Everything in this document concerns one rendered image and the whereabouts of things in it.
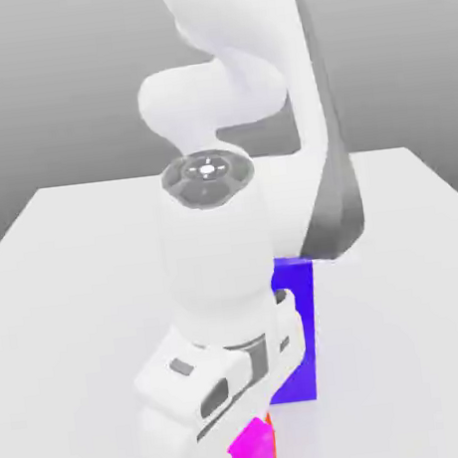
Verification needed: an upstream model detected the small red cube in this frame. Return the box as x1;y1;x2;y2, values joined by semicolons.
263;410;279;458

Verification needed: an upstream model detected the large blue box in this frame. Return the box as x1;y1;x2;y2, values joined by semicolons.
252;254;329;407

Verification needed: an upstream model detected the small magenta cube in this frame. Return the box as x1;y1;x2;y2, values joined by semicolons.
205;414;279;458

